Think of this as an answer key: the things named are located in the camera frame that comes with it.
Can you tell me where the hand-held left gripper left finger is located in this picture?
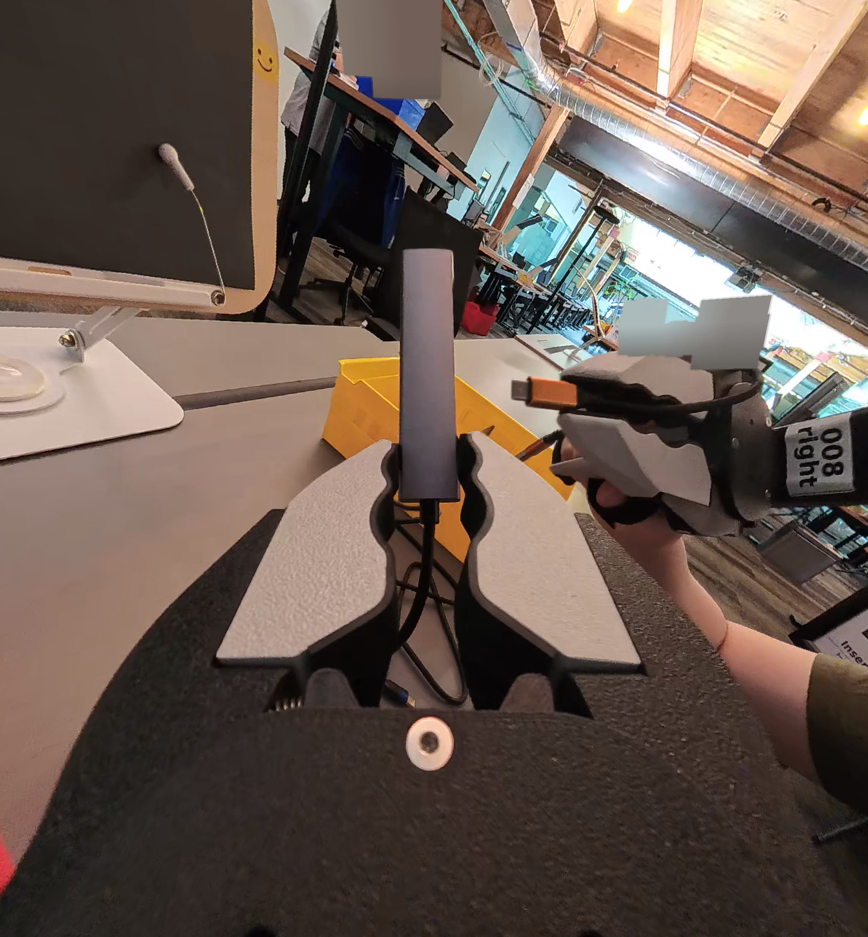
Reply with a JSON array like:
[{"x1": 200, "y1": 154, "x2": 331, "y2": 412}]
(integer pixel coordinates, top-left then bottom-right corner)
[{"x1": 216, "y1": 439, "x2": 404, "y2": 710}]

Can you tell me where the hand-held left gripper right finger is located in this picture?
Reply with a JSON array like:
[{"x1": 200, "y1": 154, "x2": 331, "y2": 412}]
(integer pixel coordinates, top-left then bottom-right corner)
[{"x1": 455, "y1": 433, "x2": 643, "y2": 710}]

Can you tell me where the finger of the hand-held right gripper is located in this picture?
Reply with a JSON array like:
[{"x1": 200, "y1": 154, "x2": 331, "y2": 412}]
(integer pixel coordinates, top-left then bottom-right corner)
[
  {"x1": 556, "y1": 411, "x2": 715, "y2": 508},
  {"x1": 560, "y1": 355, "x2": 718, "y2": 423}
]

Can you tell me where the black cable with orange plug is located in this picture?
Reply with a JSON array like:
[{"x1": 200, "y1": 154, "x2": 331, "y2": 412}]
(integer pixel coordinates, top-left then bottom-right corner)
[{"x1": 511, "y1": 369, "x2": 766, "y2": 464}]

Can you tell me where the yellow plastic bin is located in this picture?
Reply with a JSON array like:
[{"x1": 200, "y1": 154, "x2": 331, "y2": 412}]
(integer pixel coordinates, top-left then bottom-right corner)
[{"x1": 323, "y1": 357, "x2": 574, "y2": 561}]

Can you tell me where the grey usb hub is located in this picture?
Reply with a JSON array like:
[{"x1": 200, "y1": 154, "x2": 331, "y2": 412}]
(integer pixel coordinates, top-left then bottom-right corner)
[{"x1": 383, "y1": 249, "x2": 473, "y2": 710}]

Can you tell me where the person's right forearm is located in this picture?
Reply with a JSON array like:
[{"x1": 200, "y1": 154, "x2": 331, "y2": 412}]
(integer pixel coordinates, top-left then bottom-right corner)
[{"x1": 624, "y1": 556, "x2": 819, "y2": 770}]

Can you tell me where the person's right hand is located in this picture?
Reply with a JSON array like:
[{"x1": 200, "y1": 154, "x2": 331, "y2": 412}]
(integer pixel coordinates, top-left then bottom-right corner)
[{"x1": 560, "y1": 439, "x2": 703, "y2": 603}]

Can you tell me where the black white marker sign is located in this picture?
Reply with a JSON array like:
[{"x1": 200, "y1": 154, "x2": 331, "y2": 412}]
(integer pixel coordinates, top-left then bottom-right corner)
[{"x1": 789, "y1": 586, "x2": 868, "y2": 671}]

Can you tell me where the brown standing desk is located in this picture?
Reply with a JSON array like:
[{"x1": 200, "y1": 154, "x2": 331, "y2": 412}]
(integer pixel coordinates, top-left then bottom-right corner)
[{"x1": 280, "y1": 47, "x2": 479, "y2": 323}]

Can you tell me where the metal rod with white cap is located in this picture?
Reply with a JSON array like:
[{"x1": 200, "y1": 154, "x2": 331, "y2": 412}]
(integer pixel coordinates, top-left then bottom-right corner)
[{"x1": 157, "y1": 143, "x2": 227, "y2": 307}]

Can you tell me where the black wooden backdrop board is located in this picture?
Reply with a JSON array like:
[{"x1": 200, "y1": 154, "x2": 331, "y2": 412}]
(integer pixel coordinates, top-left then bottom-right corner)
[{"x1": 0, "y1": 0, "x2": 281, "y2": 316}]

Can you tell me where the long silver spiral duct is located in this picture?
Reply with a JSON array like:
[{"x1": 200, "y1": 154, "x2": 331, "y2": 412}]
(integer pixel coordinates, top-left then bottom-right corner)
[{"x1": 471, "y1": 29, "x2": 868, "y2": 275}]

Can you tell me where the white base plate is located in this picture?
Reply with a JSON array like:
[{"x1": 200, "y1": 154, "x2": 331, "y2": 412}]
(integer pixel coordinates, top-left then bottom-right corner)
[{"x1": 0, "y1": 307, "x2": 185, "y2": 468}]

